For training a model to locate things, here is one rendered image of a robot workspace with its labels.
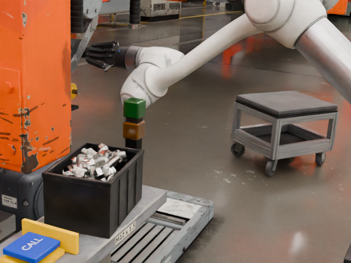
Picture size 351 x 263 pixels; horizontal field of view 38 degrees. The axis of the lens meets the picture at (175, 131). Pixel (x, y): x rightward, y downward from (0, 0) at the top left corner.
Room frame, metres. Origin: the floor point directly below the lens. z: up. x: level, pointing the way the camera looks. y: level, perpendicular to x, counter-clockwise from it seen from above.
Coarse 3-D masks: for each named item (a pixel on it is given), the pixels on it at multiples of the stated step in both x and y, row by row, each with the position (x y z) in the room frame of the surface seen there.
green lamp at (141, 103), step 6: (126, 102) 1.11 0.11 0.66; (132, 102) 1.10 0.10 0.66; (138, 102) 1.10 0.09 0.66; (144, 102) 1.12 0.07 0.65; (126, 108) 1.10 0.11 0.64; (132, 108) 1.10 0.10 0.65; (138, 108) 1.10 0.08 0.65; (144, 108) 1.12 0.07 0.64; (126, 114) 1.10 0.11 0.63; (132, 114) 1.10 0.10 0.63; (138, 114) 1.10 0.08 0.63; (144, 114) 1.12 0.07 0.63
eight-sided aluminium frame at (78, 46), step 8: (96, 16) 1.90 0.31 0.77; (88, 24) 1.87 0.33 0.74; (96, 24) 1.90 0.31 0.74; (88, 32) 1.86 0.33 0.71; (72, 40) 1.83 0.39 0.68; (80, 40) 1.82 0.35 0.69; (88, 40) 1.86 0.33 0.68; (72, 48) 1.84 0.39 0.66; (80, 48) 1.82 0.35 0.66; (72, 56) 1.77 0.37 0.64; (80, 56) 1.81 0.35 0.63; (72, 64) 1.76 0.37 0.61; (72, 72) 1.76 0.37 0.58
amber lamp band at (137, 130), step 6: (126, 126) 1.10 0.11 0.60; (132, 126) 1.10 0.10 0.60; (138, 126) 1.10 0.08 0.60; (144, 126) 1.12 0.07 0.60; (126, 132) 1.10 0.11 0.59; (132, 132) 1.10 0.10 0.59; (138, 132) 1.10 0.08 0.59; (144, 132) 1.12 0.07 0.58; (126, 138) 1.11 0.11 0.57; (132, 138) 1.10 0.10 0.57; (138, 138) 1.10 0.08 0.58
